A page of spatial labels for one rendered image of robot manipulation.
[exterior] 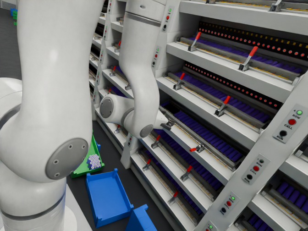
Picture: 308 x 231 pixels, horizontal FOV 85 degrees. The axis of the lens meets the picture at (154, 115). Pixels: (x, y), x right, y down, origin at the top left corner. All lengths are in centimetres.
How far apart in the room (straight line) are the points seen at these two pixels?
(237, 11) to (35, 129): 73
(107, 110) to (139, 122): 10
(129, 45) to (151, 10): 9
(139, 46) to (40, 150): 30
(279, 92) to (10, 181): 73
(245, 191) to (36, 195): 66
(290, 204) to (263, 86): 42
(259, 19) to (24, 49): 68
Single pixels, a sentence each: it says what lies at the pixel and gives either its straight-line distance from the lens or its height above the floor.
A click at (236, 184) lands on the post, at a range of 78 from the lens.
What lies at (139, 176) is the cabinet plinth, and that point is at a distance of 130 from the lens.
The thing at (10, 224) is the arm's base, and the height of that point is 55.
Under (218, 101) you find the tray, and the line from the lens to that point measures 81.
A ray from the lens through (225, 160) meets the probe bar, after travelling 81.
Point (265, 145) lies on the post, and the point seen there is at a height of 74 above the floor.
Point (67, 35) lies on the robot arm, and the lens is 27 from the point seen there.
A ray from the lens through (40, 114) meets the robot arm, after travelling 26.
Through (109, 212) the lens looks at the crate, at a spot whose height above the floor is 0.
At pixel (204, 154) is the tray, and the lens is 83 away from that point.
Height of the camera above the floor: 95
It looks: 25 degrees down
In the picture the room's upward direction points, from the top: 20 degrees clockwise
